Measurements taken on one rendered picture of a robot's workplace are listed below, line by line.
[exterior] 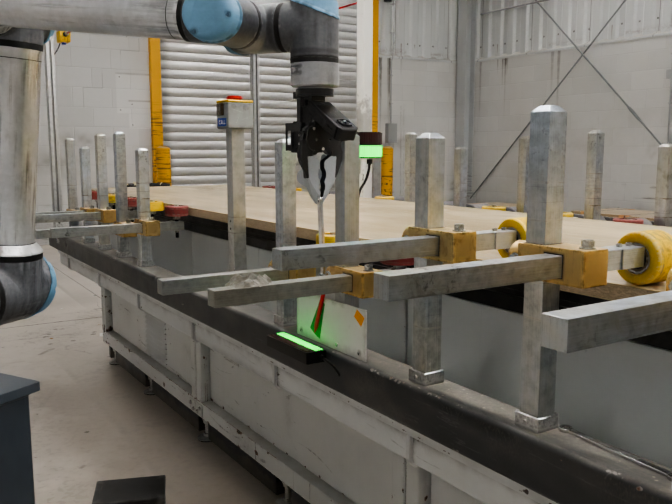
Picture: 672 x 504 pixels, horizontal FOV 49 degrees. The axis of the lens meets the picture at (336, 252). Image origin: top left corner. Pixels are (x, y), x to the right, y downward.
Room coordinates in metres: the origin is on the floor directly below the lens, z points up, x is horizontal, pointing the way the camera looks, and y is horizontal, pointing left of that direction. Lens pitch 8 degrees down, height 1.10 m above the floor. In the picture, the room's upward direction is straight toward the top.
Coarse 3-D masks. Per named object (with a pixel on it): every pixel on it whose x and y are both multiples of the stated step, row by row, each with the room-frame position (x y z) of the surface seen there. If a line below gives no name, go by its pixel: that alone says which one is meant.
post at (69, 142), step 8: (72, 144) 3.33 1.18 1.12; (72, 152) 3.33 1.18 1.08; (72, 160) 3.33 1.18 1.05; (72, 168) 3.33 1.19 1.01; (72, 176) 3.33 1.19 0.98; (72, 184) 3.32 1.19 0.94; (72, 192) 3.32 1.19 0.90; (72, 200) 3.32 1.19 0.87; (72, 208) 3.32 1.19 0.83; (72, 224) 3.32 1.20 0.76
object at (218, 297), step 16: (208, 288) 1.26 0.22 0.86; (224, 288) 1.26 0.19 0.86; (240, 288) 1.26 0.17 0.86; (256, 288) 1.28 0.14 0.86; (272, 288) 1.30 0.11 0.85; (288, 288) 1.31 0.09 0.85; (304, 288) 1.33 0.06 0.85; (320, 288) 1.35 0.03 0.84; (336, 288) 1.37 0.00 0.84; (208, 304) 1.26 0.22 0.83; (224, 304) 1.24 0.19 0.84; (240, 304) 1.26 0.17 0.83
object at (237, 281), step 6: (234, 276) 1.28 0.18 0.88; (240, 276) 1.29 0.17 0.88; (246, 276) 1.29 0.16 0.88; (252, 276) 1.29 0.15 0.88; (258, 276) 1.29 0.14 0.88; (264, 276) 1.31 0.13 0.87; (228, 282) 1.28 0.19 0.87; (234, 282) 1.28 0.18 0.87; (240, 282) 1.26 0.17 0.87; (246, 282) 1.26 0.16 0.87; (252, 282) 1.26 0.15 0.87; (258, 282) 1.28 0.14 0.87; (264, 282) 1.29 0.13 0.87; (270, 282) 1.31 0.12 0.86
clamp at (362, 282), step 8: (336, 272) 1.43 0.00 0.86; (344, 272) 1.41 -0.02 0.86; (352, 272) 1.39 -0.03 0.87; (360, 272) 1.37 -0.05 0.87; (368, 272) 1.37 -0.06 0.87; (352, 280) 1.39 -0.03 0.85; (360, 280) 1.36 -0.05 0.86; (368, 280) 1.37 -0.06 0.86; (352, 288) 1.39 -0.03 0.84; (360, 288) 1.36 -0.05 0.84; (368, 288) 1.37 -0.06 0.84; (360, 296) 1.36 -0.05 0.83; (368, 296) 1.37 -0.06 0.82
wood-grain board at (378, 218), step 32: (128, 192) 3.38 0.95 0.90; (160, 192) 3.38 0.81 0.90; (192, 192) 3.38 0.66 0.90; (224, 192) 3.38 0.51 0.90; (256, 192) 3.38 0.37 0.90; (256, 224) 2.10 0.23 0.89; (384, 224) 1.95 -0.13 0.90; (448, 224) 1.95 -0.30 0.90; (480, 224) 1.95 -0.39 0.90; (576, 224) 1.95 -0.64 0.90; (608, 224) 1.95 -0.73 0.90; (640, 224) 1.95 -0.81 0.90; (480, 256) 1.37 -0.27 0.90; (576, 288) 1.15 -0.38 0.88; (608, 288) 1.10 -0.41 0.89; (640, 288) 1.05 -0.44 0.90
